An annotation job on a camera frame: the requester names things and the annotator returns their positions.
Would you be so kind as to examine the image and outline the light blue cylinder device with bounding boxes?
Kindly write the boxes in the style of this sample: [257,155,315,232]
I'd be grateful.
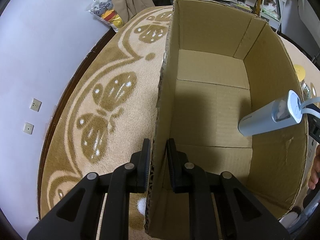
[238,90,319,136]

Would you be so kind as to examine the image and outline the yellow oval banana gadget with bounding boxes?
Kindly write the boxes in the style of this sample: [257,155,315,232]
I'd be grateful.
[293,64,306,82]

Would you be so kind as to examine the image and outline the lower wall socket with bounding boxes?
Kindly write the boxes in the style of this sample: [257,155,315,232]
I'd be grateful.
[23,122,34,135]

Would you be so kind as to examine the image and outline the bag of plush toys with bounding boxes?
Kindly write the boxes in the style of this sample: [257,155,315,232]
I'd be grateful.
[86,0,124,33]

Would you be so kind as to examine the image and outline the upper wall socket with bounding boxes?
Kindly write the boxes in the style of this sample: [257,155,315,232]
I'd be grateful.
[30,98,42,112]

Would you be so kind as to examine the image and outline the person's right hand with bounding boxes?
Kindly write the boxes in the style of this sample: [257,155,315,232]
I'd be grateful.
[308,145,320,190]

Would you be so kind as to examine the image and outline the wall socket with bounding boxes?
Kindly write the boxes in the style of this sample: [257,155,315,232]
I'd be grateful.
[30,98,42,112]
[23,122,34,135]

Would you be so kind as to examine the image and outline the brown cardboard box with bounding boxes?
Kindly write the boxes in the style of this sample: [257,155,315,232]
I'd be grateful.
[145,0,308,239]

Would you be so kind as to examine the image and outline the white rolling cart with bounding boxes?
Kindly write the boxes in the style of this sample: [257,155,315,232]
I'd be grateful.
[260,0,287,32]

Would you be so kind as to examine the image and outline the beige patterned blanket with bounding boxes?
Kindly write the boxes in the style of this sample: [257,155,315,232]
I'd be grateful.
[40,7,310,239]

